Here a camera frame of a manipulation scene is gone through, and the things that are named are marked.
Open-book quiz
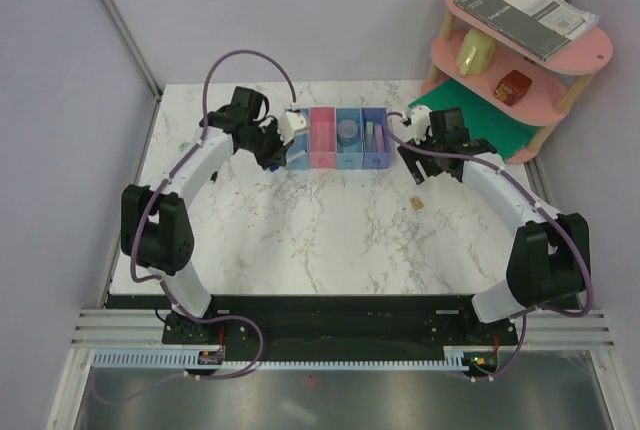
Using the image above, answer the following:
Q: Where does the grey setup guide booklet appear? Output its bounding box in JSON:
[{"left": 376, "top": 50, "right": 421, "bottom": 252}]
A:
[{"left": 455, "top": 0, "right": 599, "bottom": 61}]

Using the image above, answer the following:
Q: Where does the purple cable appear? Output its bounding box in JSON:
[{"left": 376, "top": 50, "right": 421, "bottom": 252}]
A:
[
  {"left": 384, "top": 112, "right": 596, "bottom": 382},
  {"left": 89, "top": 50, "right": 301, "bottom": 406}
]

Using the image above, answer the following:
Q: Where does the white cable duct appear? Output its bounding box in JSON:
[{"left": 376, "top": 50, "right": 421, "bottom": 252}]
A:
[{"left": 92, "top": 349, "right": 487, "bottom": 371}]

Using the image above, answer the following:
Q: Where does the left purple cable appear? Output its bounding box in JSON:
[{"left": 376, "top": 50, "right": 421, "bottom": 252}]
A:
[{"left": 89, "top": 50, "right": 301, "bottom": 406}]

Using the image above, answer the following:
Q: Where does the light blue drawer box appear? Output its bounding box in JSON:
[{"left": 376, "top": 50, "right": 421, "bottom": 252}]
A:
[{"left": 286, "top": 108, "right": 311, "bottom": 171}]

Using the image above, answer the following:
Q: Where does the pink highlighter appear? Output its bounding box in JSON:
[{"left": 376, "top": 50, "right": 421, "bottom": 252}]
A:
[{"left": 374, "top": 124, "right": 386, "bottom": 153}]

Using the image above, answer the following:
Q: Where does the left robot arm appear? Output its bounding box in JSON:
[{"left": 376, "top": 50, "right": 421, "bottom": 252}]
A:
[{"left": 120, "top": 87, "right": 308, "bottom": 343}]

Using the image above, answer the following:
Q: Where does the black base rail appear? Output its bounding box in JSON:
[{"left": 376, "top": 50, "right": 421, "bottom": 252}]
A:
[{"left": 106, "top": 295, "right": 518, "bottom": 362}]

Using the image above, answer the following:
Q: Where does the small yellow eraser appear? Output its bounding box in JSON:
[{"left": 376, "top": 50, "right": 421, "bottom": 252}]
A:
[{"left": 410, "top": 197, "right": 423, "bottom": 210}]

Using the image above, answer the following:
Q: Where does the red brown cube box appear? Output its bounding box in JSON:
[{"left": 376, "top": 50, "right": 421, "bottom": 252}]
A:
[{"left": 494, "top": 70, "right": 532, "bottom": 107}]

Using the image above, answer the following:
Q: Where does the purple drawer box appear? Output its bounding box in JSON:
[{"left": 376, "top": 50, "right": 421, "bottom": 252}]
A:
[{"left": 361, "top": 107, "right": 393, "bottom": 170}]

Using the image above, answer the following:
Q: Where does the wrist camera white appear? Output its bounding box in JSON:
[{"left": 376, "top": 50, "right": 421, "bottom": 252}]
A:
[
  {"left": 403, "top": 105, "right": 431, "bottom": 144},
  {"left": 277, "top": 110, "right": 310, "bottom": 145}
]

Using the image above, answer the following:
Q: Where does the long green highlighter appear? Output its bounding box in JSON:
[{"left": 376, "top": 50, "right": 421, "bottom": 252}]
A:
[{"left": 364, "top": 121, "right": 375, "bottom": 153}]

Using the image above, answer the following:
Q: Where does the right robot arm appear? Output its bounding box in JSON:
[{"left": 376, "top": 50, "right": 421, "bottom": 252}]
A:
[{"left": 398, "top": 105, "right": 594, "bottom": 344}]

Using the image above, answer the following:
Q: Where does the jar of rubber bands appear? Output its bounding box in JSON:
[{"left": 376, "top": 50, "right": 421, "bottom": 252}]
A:
[{"left": 336, "top": 119, "right": 359, "bottom": 147}]

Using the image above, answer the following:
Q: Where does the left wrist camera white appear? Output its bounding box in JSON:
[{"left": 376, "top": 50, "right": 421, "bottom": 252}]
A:
[{"left": 277, "top": 110, "right": 310, "bottom": 145}]

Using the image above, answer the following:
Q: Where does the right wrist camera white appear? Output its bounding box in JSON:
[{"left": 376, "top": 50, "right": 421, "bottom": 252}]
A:
[{"left": 403, "top": 105, "right": 431, "bottom": 144}]

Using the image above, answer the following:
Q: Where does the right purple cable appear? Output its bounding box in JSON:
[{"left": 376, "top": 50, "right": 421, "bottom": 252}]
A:
[{"left": 384, "top": 112, "right": 596, "bottom": 382}]

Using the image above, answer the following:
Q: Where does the pink three-tier shelf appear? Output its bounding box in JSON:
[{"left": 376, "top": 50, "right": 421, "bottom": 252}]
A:
[{"left": 421, "top": 0, "right": 613, "bottom": 164}]

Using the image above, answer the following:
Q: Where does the green folder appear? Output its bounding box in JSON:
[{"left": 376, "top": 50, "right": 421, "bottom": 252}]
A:
[{"left": 409, "top": 79, "right": 537, "bottom": 160}]

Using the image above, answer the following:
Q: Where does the teal blue drawer box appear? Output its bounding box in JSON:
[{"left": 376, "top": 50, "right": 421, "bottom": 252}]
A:
[{"left": 336, "top": 108, "right": 364, "bottom": 170}]

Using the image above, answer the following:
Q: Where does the pink drawer box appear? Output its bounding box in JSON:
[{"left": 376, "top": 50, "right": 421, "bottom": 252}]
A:
[{"left": 309, "top": 107, "right": 336, "bottom": 169}]

